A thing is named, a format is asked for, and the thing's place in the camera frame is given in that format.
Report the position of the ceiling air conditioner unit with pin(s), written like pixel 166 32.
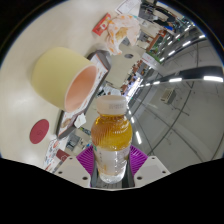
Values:
pixel 167 95

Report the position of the white printed paper card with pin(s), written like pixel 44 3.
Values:
pixel 128 6

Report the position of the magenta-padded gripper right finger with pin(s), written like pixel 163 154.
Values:
pixel 138 160

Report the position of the beige canteen chairs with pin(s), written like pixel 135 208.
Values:
pixel 123 66

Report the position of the yellow mug with pink inside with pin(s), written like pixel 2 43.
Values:
pixel 56 76

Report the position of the clear white-capped drink bottle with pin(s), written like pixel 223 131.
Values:
pixel 111 133

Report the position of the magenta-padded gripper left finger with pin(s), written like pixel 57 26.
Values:
pixel 85 160

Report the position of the flat round red coaster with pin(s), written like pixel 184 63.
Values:
pixel 39 131

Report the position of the crumpled food wrapper bag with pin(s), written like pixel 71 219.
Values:
pixel 121 31

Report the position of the printed paper tray liner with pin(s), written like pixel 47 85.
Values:
pixel 101 66

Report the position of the ceiling strip lights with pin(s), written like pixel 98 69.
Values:
pixel 213 79

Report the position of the white paper napkin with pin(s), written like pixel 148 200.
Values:
pixel 80 120

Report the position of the colourful sticker leaflet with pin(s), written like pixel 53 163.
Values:
pixel 51 153

